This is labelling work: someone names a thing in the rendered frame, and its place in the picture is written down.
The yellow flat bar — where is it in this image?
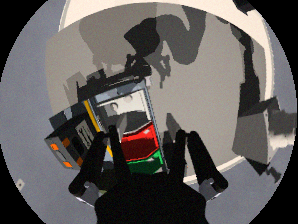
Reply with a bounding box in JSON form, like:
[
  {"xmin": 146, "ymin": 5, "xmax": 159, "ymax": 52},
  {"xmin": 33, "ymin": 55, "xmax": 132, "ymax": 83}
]
[{"xmin": 84, "ymin": 100, "xmax": 112, "ymax": 156}]

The red open bin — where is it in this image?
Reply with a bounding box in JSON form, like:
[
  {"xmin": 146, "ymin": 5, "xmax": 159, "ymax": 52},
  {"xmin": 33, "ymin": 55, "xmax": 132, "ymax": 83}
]
[{"xmin": 120, "ymin": 121, "xmax": 159, "ymax": 161}]

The green open bin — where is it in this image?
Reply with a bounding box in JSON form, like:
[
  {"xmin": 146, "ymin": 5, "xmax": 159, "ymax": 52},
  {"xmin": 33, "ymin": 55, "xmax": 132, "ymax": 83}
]
[{"xmin": 126, "ymin": 148, "xmax": 163, "ymax": 174}]

